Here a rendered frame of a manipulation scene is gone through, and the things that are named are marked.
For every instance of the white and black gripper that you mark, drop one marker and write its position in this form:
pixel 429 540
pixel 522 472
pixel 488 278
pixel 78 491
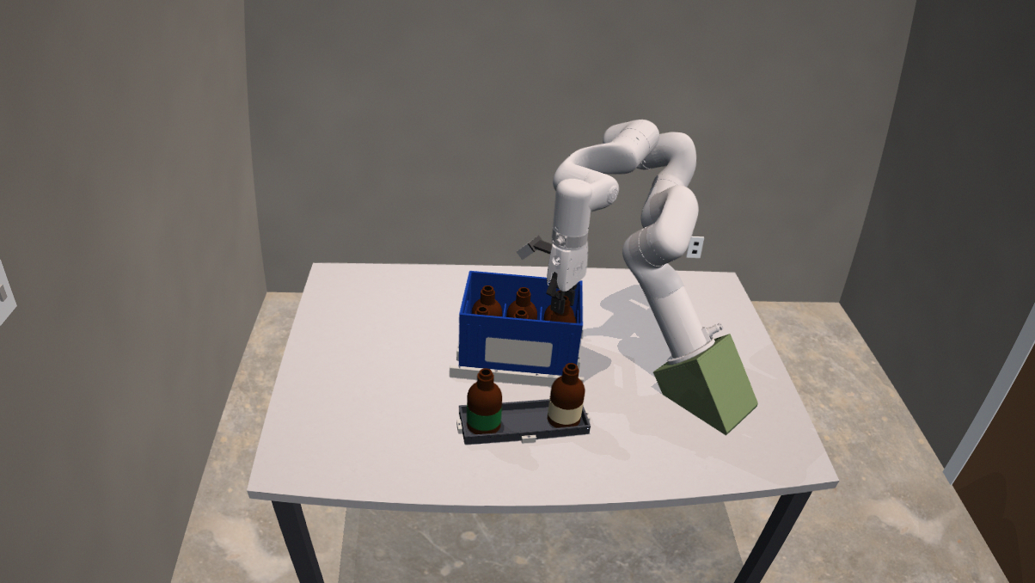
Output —
pixel 567 267

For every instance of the blue crate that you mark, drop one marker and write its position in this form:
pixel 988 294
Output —
pixel 516 344

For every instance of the brown bottle with green label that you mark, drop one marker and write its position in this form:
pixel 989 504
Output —
pixel 484 404

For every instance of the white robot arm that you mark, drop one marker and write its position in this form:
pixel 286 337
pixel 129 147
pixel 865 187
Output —
pixel 582 191

